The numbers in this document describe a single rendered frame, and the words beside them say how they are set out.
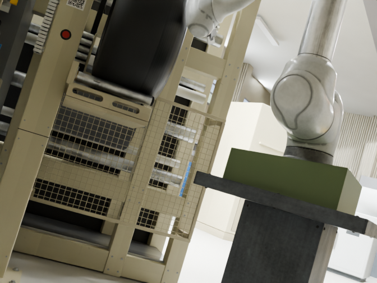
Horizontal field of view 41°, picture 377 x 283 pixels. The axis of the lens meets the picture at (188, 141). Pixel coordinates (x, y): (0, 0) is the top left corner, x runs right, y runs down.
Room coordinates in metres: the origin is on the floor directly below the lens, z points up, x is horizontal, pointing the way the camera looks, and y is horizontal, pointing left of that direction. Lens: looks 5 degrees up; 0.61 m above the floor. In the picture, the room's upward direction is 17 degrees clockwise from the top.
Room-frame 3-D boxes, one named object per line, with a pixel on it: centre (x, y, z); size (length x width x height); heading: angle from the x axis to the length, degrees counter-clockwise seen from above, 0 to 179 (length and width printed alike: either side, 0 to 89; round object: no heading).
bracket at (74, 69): (2.22, 0.58, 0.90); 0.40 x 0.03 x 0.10; 15
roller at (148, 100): (2.13, 0.37, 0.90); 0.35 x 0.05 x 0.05; 105
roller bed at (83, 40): (2.58, 0.72, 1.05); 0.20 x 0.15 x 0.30; 105
